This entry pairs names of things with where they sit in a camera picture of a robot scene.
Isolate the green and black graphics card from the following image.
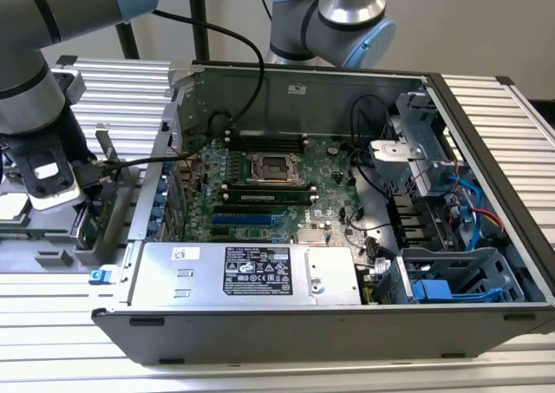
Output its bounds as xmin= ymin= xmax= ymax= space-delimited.
xmin=75 ymin=122 xmax=132 ymax=250

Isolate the grey parts rack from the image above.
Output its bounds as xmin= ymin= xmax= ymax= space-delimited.
xmin=0 ymin=156 xmax=147 ymax=277

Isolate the silver CPU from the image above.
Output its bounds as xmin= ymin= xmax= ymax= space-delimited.
xmin=0 ymin=191 xmax=32 ymax=224

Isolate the black slanted tripod leg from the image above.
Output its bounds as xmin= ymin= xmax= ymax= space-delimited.
xmin=114 ymin=22 xmax=140 ymax=61

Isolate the small blue plastic clip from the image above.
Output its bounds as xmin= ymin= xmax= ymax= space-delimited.
xmin=88 ymin=267 xmax=113 ymax=285

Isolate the black expansion slot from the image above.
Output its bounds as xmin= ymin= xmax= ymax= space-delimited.
xmin=212 ymin=205 xmax=275 ymax=215

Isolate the silver power supply unit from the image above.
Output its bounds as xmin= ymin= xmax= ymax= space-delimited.
xmin=128 ymin=241 xmax=363 ymax=308

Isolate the blue expansion slot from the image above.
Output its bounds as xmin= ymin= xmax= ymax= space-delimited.
xmin=211 ymin=213 xmax=273 ymax=228

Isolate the CPU socket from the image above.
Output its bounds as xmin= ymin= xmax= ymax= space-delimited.
xmin=245 ymin=152 xmax=304 ymax=184

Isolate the green motherboard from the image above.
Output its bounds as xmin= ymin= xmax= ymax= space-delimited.
xmin=173 ymin=128 xmax=375 ymax=245

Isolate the silver finned heat sink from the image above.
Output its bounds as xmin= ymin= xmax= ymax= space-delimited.
xmin=297 ymin=227 xmax=329 ymax=245

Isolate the grey open PC case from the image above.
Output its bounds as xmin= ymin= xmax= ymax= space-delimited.
xmin=90 ymin=58 xmax=555 ymax=366

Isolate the silver metal drive cage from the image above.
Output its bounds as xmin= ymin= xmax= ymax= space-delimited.
xmin=369 ymin=89 xmax=463 ymax=194

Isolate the blue disk bay latch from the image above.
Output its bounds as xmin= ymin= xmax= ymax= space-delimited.
xmin=411 ymin=278 xmax=521 ymax=304

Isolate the grey plastic disk bay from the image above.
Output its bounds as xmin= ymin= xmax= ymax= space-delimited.
xmin=375 ymin=247 xmax=528 ymax=306

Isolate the black camera cable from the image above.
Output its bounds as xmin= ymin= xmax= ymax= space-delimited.
xmin=71 ymin=9 xmax=266 ymax=190

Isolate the small silver wrist camera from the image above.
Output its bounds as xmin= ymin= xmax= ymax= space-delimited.
xmin=46 ymin=69 xmax=87 ymax=108

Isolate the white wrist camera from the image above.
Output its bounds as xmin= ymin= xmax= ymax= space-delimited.
xmin=19 ymin=134 xmax=87 ymax=213

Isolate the thick black looped wire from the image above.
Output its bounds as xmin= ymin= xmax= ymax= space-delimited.
xmin=209 ymin=111 xmax=238 ymax=139

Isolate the thin black wire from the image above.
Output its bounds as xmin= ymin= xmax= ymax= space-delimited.
xmin=349 ymin=94 xmax=389 ymax=168

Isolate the blue wire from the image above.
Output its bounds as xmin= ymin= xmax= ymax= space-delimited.
xmin=449 ymin=171 xmax=485 ymax=251

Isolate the red wire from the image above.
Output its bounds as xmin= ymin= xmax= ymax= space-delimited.
xmin=472 ymin=208 xmax=505 ymax=233

